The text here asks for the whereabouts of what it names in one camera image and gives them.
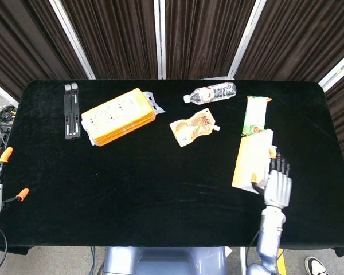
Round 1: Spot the white book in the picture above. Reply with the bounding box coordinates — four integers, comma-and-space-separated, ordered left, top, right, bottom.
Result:
231, 129, 274, 195

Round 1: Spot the orange spouted drink pouch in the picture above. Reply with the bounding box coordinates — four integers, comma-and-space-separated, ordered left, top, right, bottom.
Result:
169, 107, 221, 148

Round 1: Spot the cables and black equipment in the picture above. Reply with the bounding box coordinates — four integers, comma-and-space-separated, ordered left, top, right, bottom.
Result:
0, 96, 18, 148

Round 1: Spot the yellow snack package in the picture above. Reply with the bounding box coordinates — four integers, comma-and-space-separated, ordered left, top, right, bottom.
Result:
80, 88, 166, 147

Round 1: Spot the black tablecloth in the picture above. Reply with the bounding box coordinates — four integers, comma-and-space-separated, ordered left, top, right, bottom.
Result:
0, 79, 344, 256

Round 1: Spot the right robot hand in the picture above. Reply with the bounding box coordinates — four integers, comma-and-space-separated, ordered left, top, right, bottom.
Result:
251, 145, 292, 209

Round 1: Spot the clear plastic water bottle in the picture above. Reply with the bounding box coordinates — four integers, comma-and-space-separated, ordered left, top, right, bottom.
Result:
183, 82, 237, 104

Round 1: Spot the dark brown curtain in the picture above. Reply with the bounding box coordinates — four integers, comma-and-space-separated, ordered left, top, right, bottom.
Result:
0, 0, 344, 164

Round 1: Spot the black white sneaker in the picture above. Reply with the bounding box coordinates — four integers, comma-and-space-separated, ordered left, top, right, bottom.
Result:
304, 256, 330, 275

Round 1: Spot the black folding stand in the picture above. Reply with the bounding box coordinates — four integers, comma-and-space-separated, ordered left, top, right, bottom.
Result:
64, 82, 82, 140

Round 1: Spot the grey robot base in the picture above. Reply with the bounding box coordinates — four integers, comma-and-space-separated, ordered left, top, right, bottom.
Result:
102, 246, 227, 275

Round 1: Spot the green white snack packet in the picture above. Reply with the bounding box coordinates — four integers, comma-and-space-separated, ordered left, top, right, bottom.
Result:
240, 95, 273, 138

